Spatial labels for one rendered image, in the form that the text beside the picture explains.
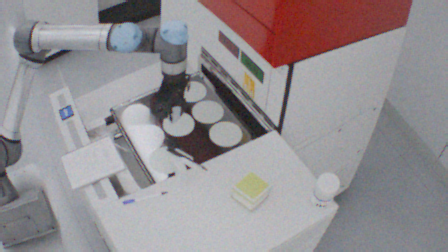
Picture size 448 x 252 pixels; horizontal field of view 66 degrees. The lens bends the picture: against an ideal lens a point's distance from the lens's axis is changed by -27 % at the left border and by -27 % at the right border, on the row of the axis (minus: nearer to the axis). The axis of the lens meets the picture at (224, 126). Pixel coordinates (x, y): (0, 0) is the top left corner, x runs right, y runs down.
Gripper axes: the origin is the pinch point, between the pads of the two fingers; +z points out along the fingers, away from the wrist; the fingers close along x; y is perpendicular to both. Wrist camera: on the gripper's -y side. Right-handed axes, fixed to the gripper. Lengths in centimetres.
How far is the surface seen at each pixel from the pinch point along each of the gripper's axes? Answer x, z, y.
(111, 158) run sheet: 13.4, 0.4, -19.3
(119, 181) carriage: 11.4, 9.3, -20.9
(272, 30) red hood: -25.2, -37.4, 5.2
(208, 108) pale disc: -7.2, 7.3, 15.3
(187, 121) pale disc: -2.4, 7.3, 7.8
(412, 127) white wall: -128, 87, 119
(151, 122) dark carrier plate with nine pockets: 8.7, 7.3, 3.8
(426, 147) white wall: -142, 89, 105
